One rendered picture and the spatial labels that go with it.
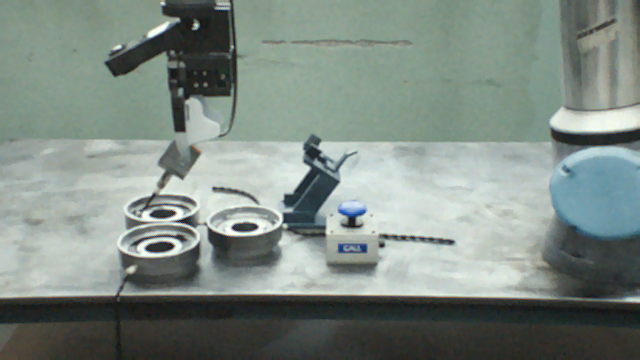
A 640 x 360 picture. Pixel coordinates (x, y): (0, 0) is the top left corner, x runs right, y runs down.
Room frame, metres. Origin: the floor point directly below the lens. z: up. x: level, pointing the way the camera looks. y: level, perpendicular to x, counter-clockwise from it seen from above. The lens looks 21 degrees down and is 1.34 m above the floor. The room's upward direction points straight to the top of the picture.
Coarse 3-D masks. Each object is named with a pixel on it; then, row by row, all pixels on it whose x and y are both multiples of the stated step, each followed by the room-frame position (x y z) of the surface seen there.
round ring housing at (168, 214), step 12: (168, 192) 1.23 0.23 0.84; (132, 204) 1.20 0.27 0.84; (144, 204) 1.21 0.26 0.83; (192, 204) 1.21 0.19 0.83; (132, 216) 1.14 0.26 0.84; (144, 216) 1.17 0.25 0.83; (156, 216) 1.19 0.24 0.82; (168, 216) 1.20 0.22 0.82; (180, 216) 1.17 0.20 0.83; (192, 216) 1.15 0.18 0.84; (132, 228) 1.14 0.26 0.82
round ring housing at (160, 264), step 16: (160, 224) 1.12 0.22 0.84; (176, 224) 1.12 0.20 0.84; (128, 240) 1.09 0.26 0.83; (160, 240) 1.09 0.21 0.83; (176, 240) 1.09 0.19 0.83; (192, 240) 1.09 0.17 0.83; (128, 256) 1.03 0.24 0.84; (144, 256) 1.02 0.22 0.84; (160, 256) 1.02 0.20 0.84; (176, 256) 1.03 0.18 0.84; (192, 256) 1.04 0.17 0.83; (144, 272) 1.02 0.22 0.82; (160, 272) 1.02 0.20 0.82; (176, 272) 1.03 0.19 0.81
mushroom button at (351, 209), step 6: (342, 204) 1.11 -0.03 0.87; (348, 204) 1.11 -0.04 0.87; (354, 204) 1.11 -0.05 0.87; (360, 204) 1.11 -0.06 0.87; (342, 210) 1.10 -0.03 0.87; (348, 210) 1.09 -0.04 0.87; (354, 210) 1.09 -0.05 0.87; (360, 210) 1.10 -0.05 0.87; (366, 210) 1.11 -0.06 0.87; (348, 216) 1.09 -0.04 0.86; (354, 216) 1.09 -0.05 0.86; (360, 216) 1.09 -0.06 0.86; (348, 222) 1.11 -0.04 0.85; (354, 222) 1.10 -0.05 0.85
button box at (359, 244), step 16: (336, 224) 1.11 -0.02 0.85; (352, 224) 1.10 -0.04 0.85; (368, 224) 1.11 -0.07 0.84; (336, 240) 1.08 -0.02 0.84; (352, 240) 1.08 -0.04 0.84; (368, 240) 1.08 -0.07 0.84; (384, 240) 1.11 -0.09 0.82; (336, 256) 1.08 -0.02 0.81; (352, 256) 1.08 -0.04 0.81; (368, 256) 1.08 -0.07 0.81
